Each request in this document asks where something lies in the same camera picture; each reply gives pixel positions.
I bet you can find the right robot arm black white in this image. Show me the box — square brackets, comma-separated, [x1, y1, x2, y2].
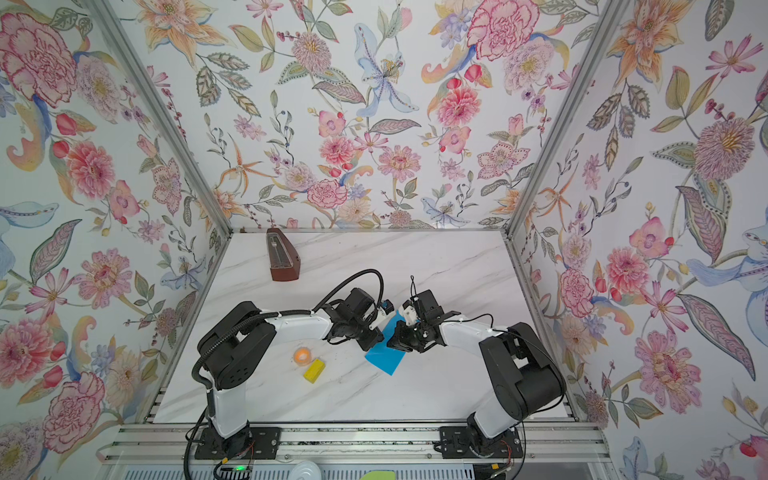
[387, 290, 566, 450]

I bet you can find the blue square paper sheet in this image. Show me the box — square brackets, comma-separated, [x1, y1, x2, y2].
[365, 313, 405, 376]

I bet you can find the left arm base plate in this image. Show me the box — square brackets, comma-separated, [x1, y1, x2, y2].
[194, 426, 282, 461]

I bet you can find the white round object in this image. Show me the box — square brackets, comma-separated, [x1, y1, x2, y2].
[288, 461, 323, 480]

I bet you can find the orange tape roll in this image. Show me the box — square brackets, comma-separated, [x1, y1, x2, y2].
[293, 347, 313, 366]

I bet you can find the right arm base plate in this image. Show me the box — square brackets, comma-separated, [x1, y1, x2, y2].
[433, 426, 523, 460]

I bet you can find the brown wooden metronome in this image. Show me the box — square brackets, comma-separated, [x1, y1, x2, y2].
[266, 228, 301, 282]

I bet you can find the green object at edge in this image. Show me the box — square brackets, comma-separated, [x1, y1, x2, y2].
[360, 470, 397, 480]

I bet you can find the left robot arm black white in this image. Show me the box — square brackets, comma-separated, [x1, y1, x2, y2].
[191, 288, 395, 440]

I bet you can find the aluminium front rail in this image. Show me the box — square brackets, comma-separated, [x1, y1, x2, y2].
[96, 419, 611, 465]

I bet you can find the yellow block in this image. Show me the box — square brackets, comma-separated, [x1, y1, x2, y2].
[303, 359, 326, 384]

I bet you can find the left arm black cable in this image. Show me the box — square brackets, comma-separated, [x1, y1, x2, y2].
[311, 268, 385, 313]

